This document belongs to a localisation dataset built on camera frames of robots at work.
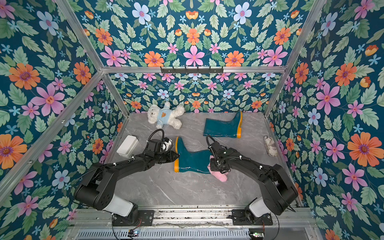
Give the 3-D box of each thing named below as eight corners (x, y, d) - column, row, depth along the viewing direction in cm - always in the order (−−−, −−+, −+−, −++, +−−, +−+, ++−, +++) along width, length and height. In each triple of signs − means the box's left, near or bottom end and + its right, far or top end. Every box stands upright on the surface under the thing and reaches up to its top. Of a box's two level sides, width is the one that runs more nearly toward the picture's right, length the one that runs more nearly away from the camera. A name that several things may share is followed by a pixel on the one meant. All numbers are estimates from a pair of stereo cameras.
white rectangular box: (119, 156, 99) (115, 151, 94) (130, 139, 107) (126, 134, 103) (130, 158, 98) (126, 154, 93) (140, 141, 106) (137, 136, 102)
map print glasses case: (268, 157, 97) (270, 155, 95) (262, 138, 107) (264, 135, 104) (278, 157, 97) (280, 155, 95) (271, 138, 107) (273, 135, 104)
